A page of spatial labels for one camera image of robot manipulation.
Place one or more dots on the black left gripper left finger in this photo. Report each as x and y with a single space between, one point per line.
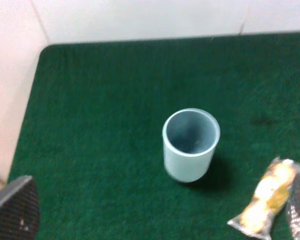
19 209

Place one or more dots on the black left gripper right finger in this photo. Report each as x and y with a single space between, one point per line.
292 210

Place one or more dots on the light blue plastic cup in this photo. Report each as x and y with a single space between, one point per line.
190 137

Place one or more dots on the packaged snack bag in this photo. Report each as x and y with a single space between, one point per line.
268 199

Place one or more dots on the green felt table cloth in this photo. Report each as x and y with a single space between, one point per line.
92 133

